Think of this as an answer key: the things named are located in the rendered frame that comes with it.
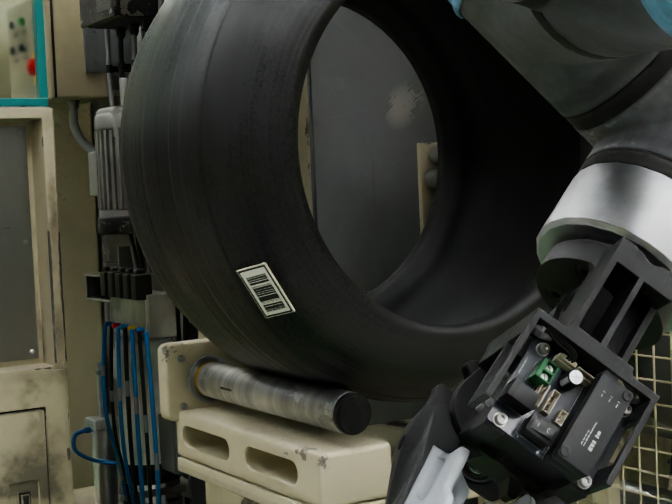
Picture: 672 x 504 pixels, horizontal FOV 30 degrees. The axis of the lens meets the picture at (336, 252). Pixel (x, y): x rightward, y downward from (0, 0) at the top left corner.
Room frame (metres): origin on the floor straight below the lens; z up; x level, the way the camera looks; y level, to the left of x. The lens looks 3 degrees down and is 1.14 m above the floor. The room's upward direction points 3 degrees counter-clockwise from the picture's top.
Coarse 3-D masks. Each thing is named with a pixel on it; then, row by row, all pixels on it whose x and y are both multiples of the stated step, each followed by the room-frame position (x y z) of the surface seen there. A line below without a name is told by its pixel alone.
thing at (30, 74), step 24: (0, 0) 1.78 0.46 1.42; (24, 0) 1.80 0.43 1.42; (0, 24) 1.78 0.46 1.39; (24, 24) 1.80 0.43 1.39; (0, 48) 1.78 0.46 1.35; (24, 48) 1.80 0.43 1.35; (0, 72) 1.78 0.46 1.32; (24, 72) 1.80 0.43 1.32; (0, 96) 1.78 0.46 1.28; (24, 96) 1.79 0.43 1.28
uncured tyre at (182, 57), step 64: (192, 0) 1.35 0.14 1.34; (256, 0) 1.27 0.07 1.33; (320, 0) 1.27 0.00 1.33; (384, 0) 1.65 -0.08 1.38; (192, 64) 1.28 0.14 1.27; (256, 64) 1.24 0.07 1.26; (448, 64) 1.70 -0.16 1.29; (128, 128) 1.39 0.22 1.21; (192, 128) 1.26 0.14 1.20; (256, 128) 1.24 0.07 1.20; (448, 128) 1.70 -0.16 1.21; (512, 128) 1.70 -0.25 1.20; (128, 192) 1.40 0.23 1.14; (192, 192) 1.27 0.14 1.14; (256, 192) 1.24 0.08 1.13; (448, 192) 1.70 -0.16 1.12; (512, 192) 1.69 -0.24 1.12; (192, 256) 1.31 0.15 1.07; (256, 256) 1.25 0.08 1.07; (320, 256) 1.27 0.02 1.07; (448, 256) 1.69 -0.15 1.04; (512, 256) 1.64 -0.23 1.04; (192, 320) 1.43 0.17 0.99; (256, 320) 1.29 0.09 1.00; (320, 320) 1.27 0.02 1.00; (384, 320) 1.30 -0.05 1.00; (448, 320) 1.64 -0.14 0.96; (512, 320) 1.39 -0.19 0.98; (320, 384) 1.37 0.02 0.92; (384, 384) 1.34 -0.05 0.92; (448, 384) 1.38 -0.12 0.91
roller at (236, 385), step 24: (216, 384) 1.52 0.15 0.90; (240, 384) 1.47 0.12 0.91; (264, 384) 1.43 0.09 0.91; (288, 384) 1.39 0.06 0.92; (312, 384) 1.36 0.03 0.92; (264, 408) 1.42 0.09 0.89; (288, 408) 1.37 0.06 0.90; (312, 408) 1.32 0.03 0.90; (336, 408) 1.29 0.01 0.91; (360, 408) 1.30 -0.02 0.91; (360, 432) 1.30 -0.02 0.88
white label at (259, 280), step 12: (264, 264) 1.24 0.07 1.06; (240, 276) 1.26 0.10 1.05; (252, 276) 1.25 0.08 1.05; (264, 276) 1.24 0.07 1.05; (252, 288) 1.26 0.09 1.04; (264, 288) 1.25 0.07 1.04; (276, 288) 1.24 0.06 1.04; (264, 300) 1.26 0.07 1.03; (276, 300) 1.25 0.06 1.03; (288, 300) 1.25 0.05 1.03; (264, 312) 1.27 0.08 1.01; (276, 312) 1.26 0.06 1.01; (288, 312) 1.26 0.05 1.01
